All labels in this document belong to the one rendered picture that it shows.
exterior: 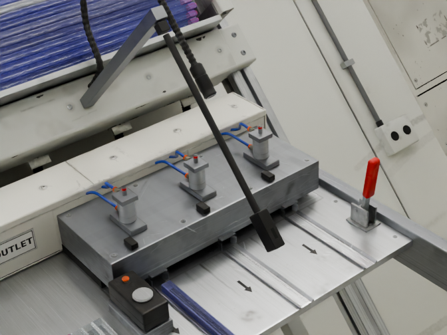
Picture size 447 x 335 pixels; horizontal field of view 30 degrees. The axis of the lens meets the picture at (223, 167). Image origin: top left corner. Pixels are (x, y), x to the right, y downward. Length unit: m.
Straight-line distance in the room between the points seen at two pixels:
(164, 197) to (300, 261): 0.20
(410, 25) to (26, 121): 1.16
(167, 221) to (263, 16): 2.27
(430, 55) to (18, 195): 1.22
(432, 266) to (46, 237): 0.50
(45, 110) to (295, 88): 2.12
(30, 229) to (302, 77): 2.26
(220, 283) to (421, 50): 1.16
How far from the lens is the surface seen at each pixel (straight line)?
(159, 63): 1.25
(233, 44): 1.32
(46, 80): 1.15
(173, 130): 1.21
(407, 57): 2.11
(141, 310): 0.95
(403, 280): 3.24
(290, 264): 1.07
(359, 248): 1.10
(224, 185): 1.12
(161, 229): 1.05
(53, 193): 1.11
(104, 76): 1.09
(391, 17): 2.11
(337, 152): 3.21
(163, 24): 0.94
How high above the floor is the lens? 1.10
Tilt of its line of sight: 4 degrees up
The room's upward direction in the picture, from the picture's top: 27 degrees counter-clockwise
